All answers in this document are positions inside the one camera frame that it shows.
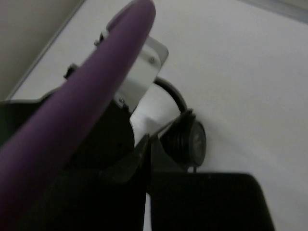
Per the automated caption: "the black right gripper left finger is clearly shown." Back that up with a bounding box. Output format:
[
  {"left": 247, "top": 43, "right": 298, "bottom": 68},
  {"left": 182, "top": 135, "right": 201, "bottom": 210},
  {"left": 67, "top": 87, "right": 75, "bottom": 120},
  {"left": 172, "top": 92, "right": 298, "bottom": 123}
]
[{"left": 36, "top": 135, "right": 150, "bottom": 231}]

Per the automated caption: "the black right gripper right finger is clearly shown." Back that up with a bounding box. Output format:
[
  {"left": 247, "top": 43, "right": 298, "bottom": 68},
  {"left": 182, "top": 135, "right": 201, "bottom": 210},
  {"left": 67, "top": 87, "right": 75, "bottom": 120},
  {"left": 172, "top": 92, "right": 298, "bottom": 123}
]
[{"left": 150, "top": 138, "right": 275, "bottom": 231}]

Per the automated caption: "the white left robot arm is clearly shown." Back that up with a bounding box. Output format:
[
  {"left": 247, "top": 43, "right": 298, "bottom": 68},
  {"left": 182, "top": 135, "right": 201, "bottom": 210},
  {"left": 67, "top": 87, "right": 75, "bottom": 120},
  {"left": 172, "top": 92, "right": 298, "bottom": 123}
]
[{"left": 0, "top": 89, "right": 175, "bottom": 176}]

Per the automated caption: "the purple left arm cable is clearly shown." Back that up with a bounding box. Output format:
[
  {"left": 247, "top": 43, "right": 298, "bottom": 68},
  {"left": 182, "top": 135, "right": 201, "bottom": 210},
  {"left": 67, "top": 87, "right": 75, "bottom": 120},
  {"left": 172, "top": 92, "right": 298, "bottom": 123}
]
[{"left": 0, "top": 0, "right": 156, "bottom": 217}]

